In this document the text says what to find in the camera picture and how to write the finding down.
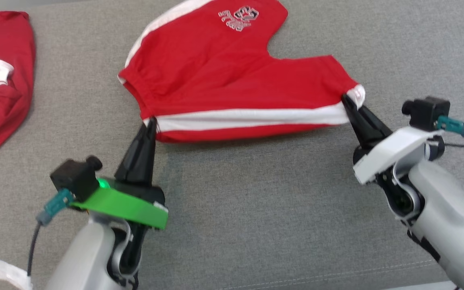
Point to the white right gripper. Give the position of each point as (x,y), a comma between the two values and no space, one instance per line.
(389,151)

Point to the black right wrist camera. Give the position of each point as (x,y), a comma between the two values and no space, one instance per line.
(429,110)

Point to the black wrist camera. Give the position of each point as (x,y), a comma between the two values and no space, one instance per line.
(429,110)
(75,177)

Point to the red shorts with white stripe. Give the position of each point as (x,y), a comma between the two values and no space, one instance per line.
(224,80)

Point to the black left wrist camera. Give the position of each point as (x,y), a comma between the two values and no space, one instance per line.
(75,177)

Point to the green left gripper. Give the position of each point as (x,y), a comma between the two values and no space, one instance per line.
(127,205)

